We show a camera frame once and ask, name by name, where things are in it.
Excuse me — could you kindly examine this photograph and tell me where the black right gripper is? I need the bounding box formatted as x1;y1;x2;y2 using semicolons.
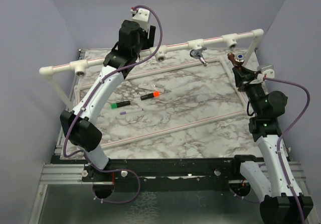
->
235;65;266;117

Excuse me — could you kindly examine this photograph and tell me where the brown faucet chrome knob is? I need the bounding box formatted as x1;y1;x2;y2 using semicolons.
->
227;53;245;70

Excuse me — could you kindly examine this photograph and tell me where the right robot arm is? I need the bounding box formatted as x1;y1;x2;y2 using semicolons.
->
230;65;313;223

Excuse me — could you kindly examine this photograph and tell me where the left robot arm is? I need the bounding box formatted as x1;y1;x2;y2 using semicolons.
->
60;19;156;181

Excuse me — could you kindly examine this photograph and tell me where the clear plastic bag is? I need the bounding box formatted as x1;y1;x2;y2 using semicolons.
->
138;83;165;93

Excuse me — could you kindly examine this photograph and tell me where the orange capped black marker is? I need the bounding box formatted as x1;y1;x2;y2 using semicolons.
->
140;91;160;100

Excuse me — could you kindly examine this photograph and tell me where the grey chrome lever faucet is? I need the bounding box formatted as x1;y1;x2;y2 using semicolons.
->
190;47;208;67

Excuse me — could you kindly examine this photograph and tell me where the green capped black marker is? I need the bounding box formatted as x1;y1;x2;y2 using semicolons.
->
110;100;130;109

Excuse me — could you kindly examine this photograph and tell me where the purple capped white pen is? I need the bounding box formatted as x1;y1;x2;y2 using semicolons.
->
120;108;143;115

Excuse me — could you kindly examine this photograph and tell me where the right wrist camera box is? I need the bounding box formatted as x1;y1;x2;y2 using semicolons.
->
257;65;275;80

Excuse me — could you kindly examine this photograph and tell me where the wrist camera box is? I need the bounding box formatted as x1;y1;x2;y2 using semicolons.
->
257;65;275;80
130;8;150;29

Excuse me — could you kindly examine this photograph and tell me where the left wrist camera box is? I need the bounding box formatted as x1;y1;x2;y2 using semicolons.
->
130;8;150;29

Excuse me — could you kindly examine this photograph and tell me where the white PVC pipe frame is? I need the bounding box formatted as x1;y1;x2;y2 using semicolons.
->
39;29;264;149

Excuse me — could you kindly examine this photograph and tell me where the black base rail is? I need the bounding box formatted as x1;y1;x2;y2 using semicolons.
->
50;155;251;192

